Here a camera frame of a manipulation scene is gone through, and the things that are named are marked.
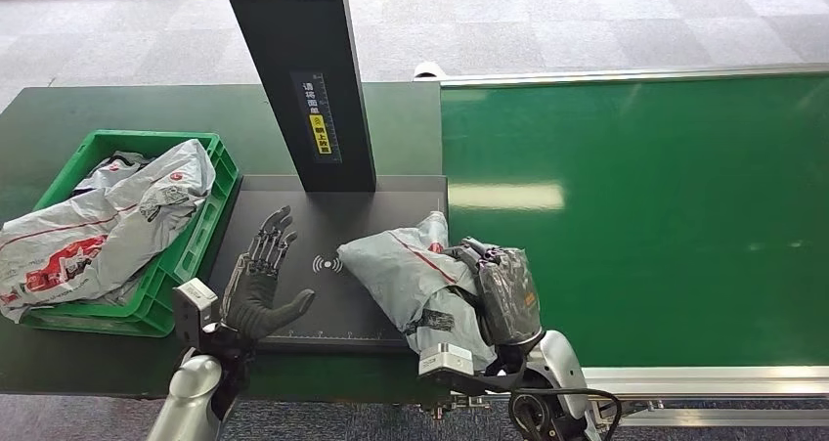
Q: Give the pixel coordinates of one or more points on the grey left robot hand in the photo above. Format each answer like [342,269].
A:
[249,302]

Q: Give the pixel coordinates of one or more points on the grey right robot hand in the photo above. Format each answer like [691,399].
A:
[508,295]

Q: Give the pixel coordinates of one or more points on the grey poly mailer package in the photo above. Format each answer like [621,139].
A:
[401,273]

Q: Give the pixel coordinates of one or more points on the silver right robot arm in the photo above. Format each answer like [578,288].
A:
[560,367]

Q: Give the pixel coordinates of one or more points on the green conveyor belt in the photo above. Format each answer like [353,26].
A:
[647,218]

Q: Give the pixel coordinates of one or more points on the green plastic crate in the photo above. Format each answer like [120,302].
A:
[175,266]

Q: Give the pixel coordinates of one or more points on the grey mailer with red print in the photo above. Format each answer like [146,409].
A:
[110,231]

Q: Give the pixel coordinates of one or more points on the small grey mailer bag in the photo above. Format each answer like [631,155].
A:
[110,174]

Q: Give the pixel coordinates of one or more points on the black and yellow column label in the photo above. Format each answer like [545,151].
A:
[318,124]

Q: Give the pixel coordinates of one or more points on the white roller end cap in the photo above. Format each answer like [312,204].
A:
[429,70]

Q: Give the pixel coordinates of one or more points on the black scanner column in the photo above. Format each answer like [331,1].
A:
[304,49]

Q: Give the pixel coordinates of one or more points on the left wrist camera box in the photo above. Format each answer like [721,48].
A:
[193,308]

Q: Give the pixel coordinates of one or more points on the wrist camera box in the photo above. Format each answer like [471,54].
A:
[193,308]
[447,361]

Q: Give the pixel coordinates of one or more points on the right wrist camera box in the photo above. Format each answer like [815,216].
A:
[447,361]

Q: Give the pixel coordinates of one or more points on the black scanner base plate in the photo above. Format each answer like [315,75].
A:
[324,224]

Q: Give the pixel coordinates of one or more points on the metal conveyor mounting bracket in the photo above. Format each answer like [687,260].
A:
[453,404]

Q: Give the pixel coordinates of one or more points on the aluminium conveyor side rail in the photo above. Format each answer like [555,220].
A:
[725,381]
[615,75]

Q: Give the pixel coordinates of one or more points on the aluminium lower frame bar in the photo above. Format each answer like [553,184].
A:
[745,417]

